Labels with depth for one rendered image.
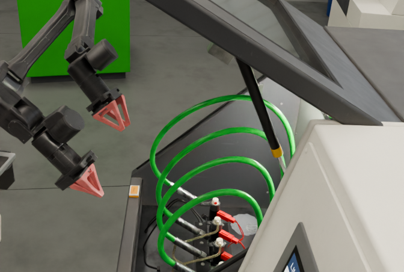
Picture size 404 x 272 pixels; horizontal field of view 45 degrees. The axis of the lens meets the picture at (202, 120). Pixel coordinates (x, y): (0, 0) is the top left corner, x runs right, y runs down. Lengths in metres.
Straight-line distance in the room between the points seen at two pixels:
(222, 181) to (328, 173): 0.99
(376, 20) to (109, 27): 2.28
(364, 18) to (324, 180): 3.28
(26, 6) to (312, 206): 3.92
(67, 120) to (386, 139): 0.66
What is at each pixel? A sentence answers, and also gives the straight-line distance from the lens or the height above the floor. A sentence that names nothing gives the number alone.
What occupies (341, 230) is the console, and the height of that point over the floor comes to 1.51.
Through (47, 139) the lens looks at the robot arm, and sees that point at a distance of 1.14.
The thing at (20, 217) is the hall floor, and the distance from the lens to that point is 3.09.
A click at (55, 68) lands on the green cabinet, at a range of 4.64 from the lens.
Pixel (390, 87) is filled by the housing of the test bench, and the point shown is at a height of 1.50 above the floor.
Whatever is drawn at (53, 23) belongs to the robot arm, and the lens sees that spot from 1.67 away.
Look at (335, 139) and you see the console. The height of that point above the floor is 1.55.
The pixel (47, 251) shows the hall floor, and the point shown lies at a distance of 2.84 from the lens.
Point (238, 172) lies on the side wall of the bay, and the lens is 1.67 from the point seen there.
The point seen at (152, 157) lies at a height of 1.23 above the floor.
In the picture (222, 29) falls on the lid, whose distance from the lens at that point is 0.72.
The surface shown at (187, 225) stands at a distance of 1.28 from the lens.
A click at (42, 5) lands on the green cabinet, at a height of 0.74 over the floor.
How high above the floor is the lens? 1.92
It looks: 28 degrees down
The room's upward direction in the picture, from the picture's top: 4 degrees clockwise
